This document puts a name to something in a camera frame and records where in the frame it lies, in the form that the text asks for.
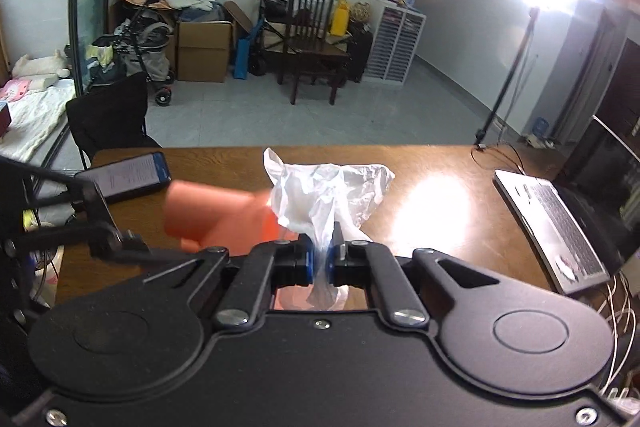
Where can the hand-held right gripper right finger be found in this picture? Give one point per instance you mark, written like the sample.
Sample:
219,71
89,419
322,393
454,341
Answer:
331,264

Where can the studio light on stand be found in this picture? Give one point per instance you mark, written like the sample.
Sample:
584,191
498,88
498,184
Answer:
510,72

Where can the white power strip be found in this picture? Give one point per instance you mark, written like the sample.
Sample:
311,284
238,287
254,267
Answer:
540,141

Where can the black office chair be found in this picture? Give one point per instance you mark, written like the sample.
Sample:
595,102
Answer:
107,117

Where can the white blanket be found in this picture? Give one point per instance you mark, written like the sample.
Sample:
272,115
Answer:
35,117

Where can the blue bag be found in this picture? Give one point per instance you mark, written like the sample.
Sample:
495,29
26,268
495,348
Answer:
243,57

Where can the silver laptop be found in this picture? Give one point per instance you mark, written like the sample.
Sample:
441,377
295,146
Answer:
555,217

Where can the white drawer cabinet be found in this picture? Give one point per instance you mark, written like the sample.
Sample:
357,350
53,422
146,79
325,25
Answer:
395,42

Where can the black suitcase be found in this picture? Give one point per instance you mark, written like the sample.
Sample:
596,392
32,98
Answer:
360,52

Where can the cardboard box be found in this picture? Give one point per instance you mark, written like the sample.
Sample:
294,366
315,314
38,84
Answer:
202,52

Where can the white tissue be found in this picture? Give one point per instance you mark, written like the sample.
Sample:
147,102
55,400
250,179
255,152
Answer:
320,197

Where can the black smartphone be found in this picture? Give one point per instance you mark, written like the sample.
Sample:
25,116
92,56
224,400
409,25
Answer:
132,174

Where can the dark wooden chair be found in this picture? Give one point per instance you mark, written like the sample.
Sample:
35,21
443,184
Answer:
310,59

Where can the dark wooden door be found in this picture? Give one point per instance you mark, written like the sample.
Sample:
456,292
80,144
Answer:
625,82

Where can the grey baby stroller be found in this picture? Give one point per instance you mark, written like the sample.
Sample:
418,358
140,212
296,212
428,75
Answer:
150,57

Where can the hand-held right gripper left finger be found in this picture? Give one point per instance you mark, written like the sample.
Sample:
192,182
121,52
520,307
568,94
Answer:
307,264

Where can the glass door frame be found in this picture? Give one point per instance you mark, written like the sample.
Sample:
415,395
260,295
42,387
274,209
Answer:
75,7

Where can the white plush toy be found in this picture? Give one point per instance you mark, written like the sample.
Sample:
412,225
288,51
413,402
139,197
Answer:
40,66

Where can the white folded clothes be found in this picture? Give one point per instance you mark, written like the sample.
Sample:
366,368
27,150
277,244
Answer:
192,2

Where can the orange footed bowl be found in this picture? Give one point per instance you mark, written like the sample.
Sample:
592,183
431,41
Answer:
210,217

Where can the yellow bag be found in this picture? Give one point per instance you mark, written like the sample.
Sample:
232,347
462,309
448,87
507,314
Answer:
340,19

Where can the wicker basket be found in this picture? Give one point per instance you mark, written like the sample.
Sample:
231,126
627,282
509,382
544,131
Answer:
361,13

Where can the black hand trolley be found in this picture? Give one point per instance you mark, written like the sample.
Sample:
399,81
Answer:
257,59

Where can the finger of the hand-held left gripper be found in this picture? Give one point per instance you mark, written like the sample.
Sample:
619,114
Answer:
100,212

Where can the pink cloth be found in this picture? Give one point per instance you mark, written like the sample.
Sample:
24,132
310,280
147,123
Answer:
15,89

